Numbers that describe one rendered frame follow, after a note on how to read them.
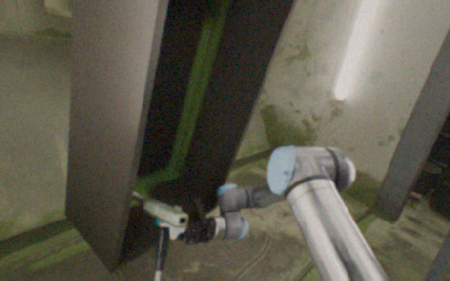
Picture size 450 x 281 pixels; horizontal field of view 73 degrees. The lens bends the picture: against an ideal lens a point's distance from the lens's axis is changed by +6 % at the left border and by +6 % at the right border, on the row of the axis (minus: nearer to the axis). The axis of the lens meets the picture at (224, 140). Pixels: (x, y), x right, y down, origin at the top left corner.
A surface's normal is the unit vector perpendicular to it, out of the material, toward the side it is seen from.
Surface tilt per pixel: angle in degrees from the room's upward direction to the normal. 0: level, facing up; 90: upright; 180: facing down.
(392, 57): 90
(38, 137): 57
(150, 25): 90
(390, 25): 90
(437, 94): 90
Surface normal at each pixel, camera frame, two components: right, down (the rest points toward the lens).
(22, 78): 0.66, -0.20
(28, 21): 0.70, 0.36
